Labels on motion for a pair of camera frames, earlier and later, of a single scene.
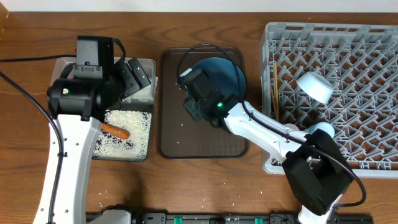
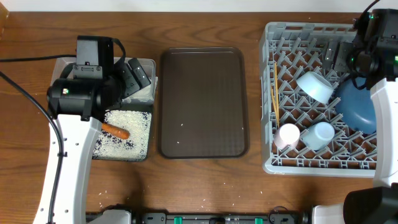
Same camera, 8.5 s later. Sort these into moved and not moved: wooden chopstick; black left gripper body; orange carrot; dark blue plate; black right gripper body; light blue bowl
Moved: black right gripper body; dark blue plate
Not moved: orange carrot; wooden chopstick; light blue bowl; black left gripper body
